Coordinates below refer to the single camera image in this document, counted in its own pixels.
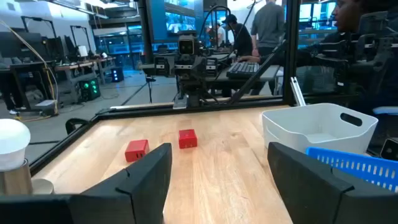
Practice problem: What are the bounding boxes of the small black camera box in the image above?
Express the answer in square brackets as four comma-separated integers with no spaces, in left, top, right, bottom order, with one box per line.
[379,138,398,161]

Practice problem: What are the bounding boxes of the black monitor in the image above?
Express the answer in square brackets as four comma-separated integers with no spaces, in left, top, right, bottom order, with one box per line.
[0,30,44,62]

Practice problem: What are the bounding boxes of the black computer keyboard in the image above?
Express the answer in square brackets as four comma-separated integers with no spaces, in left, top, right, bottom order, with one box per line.
[226,61,261,79]

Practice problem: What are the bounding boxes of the white plastic bin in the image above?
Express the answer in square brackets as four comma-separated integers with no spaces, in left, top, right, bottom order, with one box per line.
[261,102,379,156]

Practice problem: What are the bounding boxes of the wooden workbench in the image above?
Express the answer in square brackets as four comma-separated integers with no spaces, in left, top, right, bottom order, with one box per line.
[54,57,116,94]

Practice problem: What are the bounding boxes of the white flat box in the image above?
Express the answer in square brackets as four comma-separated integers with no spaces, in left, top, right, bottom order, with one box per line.
[34,99,58,116]

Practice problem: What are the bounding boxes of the pale blue chair seat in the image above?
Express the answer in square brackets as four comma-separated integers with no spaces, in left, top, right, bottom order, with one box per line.
[372,106,398,115]

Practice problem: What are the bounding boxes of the blue slotted plastic basket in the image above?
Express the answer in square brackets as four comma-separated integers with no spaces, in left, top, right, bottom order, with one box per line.
[305,146,398,193]

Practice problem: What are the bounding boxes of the silver aluminium bar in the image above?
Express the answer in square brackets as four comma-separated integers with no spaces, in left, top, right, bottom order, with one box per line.
[290,77,307,107]

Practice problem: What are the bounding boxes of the person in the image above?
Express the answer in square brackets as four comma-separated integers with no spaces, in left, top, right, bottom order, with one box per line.
[0,70,27,116]
[238,0,398,68]
[250,0,285,57]
[216,22,226,47]
[222,14,253,58]

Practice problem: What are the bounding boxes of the black workbench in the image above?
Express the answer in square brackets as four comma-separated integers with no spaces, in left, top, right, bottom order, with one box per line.
[0,60,55,111]

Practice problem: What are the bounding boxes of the black tripod stand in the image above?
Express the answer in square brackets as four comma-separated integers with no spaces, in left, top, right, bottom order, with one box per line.
[144,75,157,104]

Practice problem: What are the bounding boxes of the black curved handle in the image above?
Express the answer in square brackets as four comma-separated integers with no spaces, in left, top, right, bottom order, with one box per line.
[65,118,91,135]

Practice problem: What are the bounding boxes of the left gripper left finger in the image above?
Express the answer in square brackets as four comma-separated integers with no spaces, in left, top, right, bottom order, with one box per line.
[67,142,173,224]

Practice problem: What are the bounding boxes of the red USB charger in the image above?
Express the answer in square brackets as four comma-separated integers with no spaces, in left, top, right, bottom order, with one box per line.
[124,139,150,163]
[178,129,198,149]

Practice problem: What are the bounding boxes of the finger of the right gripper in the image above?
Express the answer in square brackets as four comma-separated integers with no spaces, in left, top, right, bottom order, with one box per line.
[154,55,169,78]
[205,57,219,78]

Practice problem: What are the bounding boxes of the computer tower blue lights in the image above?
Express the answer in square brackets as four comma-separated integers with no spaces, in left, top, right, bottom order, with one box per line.
[111,67,124,83]

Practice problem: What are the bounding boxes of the computer tower green lights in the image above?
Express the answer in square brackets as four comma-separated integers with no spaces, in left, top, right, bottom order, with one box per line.
[79,77,101,102]

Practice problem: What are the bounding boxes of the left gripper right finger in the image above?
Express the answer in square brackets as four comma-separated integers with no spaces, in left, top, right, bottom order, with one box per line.
[267,141,398,224]

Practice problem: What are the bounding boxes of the white bulb brass lamp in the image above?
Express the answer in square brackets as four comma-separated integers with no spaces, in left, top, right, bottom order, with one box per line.
[0,118,55,196]

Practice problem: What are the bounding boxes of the thick yellow cable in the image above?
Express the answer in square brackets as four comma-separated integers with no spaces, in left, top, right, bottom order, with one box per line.
[0,20,60,122]

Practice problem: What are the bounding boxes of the black aluminium table frame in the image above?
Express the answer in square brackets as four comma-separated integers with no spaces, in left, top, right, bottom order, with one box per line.
[29,0,301,177]

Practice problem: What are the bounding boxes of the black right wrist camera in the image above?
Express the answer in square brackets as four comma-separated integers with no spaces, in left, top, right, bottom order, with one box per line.
[178,35,196,57]

